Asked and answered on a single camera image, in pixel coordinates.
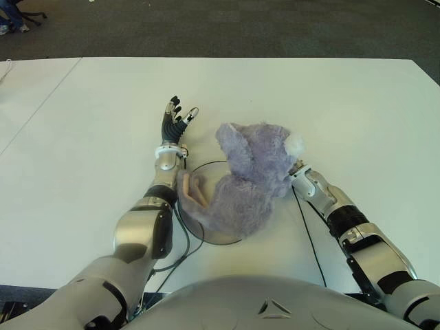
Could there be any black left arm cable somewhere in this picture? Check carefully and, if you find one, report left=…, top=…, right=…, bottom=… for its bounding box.
left=135, top=154, right=207, bottom=317

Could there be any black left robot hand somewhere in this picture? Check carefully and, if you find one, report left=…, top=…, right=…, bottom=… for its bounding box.
left=160, top=95, right=200, bottom=147

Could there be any black office chair base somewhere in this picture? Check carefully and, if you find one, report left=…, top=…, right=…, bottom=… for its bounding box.
left=19, top=10, right=47, bottom=27

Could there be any white plate with black rim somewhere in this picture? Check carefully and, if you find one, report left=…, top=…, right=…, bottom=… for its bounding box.
left=178, top=159, right=245, bottom=245

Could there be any purple plush bunny doll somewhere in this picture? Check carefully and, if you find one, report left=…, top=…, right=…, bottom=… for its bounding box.
left=175, top=122, right=307, bottom=239

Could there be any silver robot torso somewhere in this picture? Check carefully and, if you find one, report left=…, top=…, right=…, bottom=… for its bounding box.
left=123, top=274, right=424, bottom=330

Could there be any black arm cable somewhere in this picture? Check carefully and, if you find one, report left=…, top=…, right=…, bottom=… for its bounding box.
left=291, top=190, right=327, bottom=288
left=135, top=154, right=207, bottom=317

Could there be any black device beneath table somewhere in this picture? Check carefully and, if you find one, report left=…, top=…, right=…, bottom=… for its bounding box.
left=0, top=300, right=32, bottom=322

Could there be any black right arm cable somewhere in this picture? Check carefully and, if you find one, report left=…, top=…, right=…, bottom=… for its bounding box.
left=291, top=190, right=327, bottom=288

